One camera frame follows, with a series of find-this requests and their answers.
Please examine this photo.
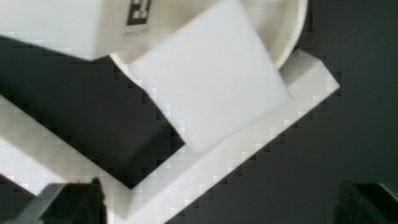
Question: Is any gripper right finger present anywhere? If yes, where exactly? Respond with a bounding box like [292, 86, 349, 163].
[336, 181, 398, 224]

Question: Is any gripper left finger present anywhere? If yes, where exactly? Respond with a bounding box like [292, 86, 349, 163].
[15, 182, 105, 224]

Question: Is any white stool leg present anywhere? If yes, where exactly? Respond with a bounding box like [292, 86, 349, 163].
[130, 0, 292, 152]
[0, 0, 166, 62]

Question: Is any white front fence wall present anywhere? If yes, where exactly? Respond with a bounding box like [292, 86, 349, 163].
[104, 50, 340, 224]

